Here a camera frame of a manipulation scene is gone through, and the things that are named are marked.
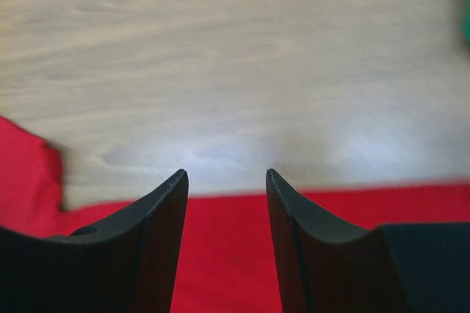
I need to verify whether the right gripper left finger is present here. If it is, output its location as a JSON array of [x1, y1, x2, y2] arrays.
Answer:
[[1, 170, 189, 312]]

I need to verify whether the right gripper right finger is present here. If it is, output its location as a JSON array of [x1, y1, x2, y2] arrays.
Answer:
[[266, 169, 469, 312]]

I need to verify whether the red t shirt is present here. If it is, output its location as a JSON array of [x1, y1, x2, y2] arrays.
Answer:
[[1, 119, 469, 312]]

